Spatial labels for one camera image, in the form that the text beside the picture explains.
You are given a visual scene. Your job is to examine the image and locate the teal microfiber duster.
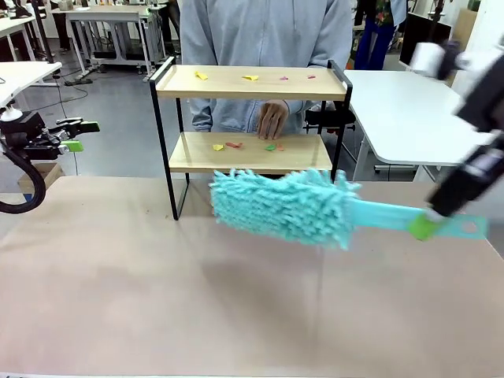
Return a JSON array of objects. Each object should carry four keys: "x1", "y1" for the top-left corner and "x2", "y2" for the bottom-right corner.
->
[{"x1": 208, "y1": 167, "x2": 489, "y2": 252}]

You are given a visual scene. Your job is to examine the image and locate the background person blue trousers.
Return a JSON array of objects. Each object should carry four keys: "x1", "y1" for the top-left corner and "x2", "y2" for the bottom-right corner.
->
[{"x1": 353, "y1": 0, "x2": 407, "y2": 72}]

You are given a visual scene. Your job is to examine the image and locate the white rounded side table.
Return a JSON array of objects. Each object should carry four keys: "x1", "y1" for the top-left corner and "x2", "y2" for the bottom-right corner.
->
[{"x1": 344, "y1": 69, "x2": 504, "y2": 184}]

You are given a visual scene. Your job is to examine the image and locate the two-tier wooden black-frame shelf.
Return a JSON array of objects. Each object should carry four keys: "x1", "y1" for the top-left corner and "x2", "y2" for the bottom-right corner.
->
[{"x1": 148, "y1": 56, "x2": 354, "y2": 221}]

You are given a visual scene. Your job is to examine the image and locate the white desk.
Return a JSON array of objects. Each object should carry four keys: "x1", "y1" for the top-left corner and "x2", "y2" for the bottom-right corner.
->
[
  {"x1": 0, "y1": 15, "x2": 45, "y2": 64},
  {"x1": 0, "y1": 61, "x2": 63, "y2": 109}
]

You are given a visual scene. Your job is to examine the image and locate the black office chair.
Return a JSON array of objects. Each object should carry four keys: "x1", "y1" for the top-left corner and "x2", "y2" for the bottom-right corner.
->
[{"x1": 305, "y1": 105, "x2": 358, "y2": 137}]

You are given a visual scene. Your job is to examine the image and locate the black monitor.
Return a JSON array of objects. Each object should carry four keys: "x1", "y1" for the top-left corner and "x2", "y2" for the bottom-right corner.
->
[{"x1": 398, "y1": 11, "x2": 453, "y2": 72}]

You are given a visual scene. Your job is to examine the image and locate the black corrugated cable hose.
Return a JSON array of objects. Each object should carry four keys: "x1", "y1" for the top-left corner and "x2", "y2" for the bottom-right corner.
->
[{"x1": 0, "y1": 143, "x2": 47, "y2": 215}]

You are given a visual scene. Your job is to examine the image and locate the person in grey hoodie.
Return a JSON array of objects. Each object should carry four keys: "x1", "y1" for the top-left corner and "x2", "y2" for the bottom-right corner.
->
[{"x1": 180, "y1": 0, "x2": 354, "y2": 135}]

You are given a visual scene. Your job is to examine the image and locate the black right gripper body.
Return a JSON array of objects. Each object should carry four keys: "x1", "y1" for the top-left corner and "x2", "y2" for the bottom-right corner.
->
[{"x1": 455, "y1": 54, "x2": 504, "y2": 133}]

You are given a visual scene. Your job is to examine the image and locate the grey workbench table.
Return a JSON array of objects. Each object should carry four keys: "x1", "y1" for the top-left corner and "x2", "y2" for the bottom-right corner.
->
[{"x1": 65, "y1": 8, "x2": 169, "y2": 76}]

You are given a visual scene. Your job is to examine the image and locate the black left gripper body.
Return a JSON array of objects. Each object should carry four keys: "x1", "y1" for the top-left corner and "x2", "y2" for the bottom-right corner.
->
[{"x1": 0, "y1": 111, "x2": 60, "y2": 161}]

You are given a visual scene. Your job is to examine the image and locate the person's left forearm grey sleeve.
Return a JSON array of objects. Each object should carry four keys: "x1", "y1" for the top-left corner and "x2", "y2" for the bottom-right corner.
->
[{"x1": 283, "y1": 99, "x2": 316, "y2": 134}]

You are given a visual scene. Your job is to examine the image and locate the cardboard box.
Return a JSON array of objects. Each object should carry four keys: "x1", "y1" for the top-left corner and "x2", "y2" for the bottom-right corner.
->
[{"x1": 17, "y1": 161, "x2": 67, "y2": 195}]

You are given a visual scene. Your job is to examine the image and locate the person's left hand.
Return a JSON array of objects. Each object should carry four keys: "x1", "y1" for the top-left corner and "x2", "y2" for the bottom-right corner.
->
[{"x1": 256, "y1": 98, "x2": 290, "y2": 141}]

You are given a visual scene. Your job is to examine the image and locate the background person dark trousers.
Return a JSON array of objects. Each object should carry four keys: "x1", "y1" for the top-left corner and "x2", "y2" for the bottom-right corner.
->
[{"x1": 50, "y1": 0, "x2": 72, "y2": 53}]

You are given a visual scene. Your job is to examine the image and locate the black stand pole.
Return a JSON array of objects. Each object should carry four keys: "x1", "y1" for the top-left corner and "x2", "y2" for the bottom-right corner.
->
[{"x1": 30, "y1": 0, "x2": 55, "y2": 65}]

